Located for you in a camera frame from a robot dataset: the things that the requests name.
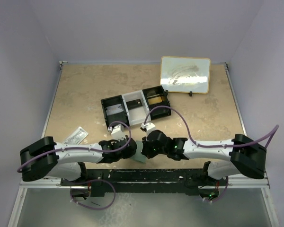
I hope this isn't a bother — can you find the green card holder wallet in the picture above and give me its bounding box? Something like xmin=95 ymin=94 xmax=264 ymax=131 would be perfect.
xmin=131 ymin=141 xmax=146 ymax=164

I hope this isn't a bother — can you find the black white sorting tray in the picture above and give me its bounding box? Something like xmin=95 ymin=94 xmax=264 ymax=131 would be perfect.
xmin=101 ymin=86 xmax=171 ymax=126

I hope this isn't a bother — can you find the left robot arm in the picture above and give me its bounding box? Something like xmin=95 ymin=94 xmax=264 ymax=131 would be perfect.
xmin=17 ymin=136 xmax=137 ymax=185

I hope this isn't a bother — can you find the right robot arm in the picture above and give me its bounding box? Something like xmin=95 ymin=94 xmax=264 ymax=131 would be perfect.
xmin=142 ymin=130 xmax=266 ymax=185

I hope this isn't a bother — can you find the gold card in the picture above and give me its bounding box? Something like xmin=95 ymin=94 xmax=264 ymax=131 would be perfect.
xmin=147 ymin=96 xmax=163 ymax=105

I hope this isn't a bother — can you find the silver VIP card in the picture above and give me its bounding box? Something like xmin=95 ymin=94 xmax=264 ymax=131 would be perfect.
xmin=106 ymin=104 xmax=124 ymax=116

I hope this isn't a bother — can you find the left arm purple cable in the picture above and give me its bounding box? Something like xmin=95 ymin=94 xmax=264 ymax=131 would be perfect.
xmin=16 ymin=122 xmax=133 ymax=173

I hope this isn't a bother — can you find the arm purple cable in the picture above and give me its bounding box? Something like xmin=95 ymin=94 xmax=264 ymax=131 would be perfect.
xmin=142 ymin=106 xmax=280 ymax=149
xmin=16 ymin=122 xmax=133 ymax=173

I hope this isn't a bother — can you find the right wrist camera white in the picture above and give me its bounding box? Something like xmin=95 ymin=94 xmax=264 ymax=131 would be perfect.
xmin=140 ymin=122 xmax=156 ymax=132

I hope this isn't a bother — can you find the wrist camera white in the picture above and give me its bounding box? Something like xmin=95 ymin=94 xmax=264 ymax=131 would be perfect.
xmin=108 ymin=124 xmax=125 ymax=140
xmin=140 ymin=122 xmax=156 ymax=132

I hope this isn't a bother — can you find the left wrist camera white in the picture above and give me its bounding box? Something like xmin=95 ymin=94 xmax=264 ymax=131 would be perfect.
xmin=108 ymin=124 xmax=125 ymax=140

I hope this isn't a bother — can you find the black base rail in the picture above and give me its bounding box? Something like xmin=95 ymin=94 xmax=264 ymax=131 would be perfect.
xmin=61 ymin=169 xmax=227 ymax=196

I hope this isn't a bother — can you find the white board wooden frame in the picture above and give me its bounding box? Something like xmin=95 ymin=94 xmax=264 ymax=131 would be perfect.
xmin=160 ymin=56 xmax=211 ymax=94

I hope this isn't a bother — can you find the aluminium frame rail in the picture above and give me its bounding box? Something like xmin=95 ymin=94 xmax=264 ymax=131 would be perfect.
xmin=223 ymin=167 xmax=271 ymax=190

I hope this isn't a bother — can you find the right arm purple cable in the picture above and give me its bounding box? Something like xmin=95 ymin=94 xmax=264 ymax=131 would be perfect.
xmin=142 ymin=106 xmax=280 ymax=149

